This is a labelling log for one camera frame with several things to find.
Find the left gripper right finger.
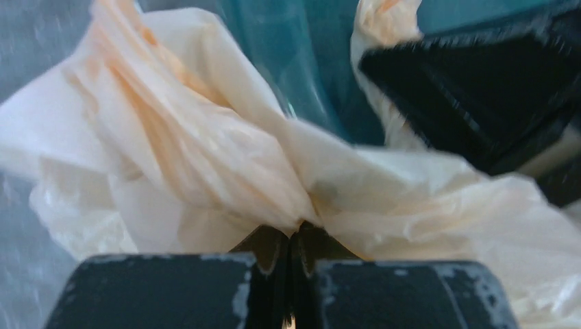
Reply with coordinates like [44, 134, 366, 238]
[289, 223, 518, 328]

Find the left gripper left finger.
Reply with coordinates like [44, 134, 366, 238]
[45, 226, 288, 328]

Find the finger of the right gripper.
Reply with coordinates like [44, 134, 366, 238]
[358, 9, 580, 175]

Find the orange plastic bag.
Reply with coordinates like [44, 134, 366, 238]
[1, 1, 580, 328]

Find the teal transparent plastic tub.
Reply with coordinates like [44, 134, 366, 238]
[145, 1, 580, 149]

